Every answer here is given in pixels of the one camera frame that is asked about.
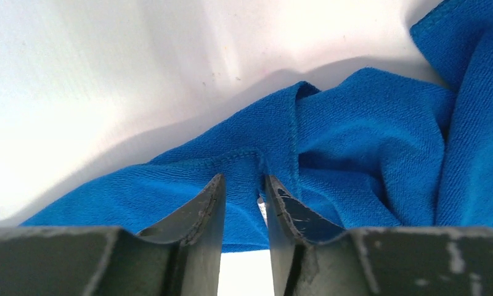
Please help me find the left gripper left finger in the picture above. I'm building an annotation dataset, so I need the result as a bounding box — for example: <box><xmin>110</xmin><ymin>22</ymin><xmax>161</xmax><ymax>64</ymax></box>
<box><xmin>138</xmin><ymin>174</ymin><xmax>226</xmax><ymax>295</ymax></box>

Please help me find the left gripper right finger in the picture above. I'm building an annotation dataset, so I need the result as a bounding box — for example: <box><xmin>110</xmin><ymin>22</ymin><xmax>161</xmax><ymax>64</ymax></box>
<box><xmin>265</xmin><ymin>175</ymin><xmax>345</xmax><ymax>295</ymax></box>

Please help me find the blue towel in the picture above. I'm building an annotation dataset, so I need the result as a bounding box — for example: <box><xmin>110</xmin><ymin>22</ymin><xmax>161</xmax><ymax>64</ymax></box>
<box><xmin>25</xmin><ymin>1</ymin><xmax>493</xmax><ymax>252</ymax></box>

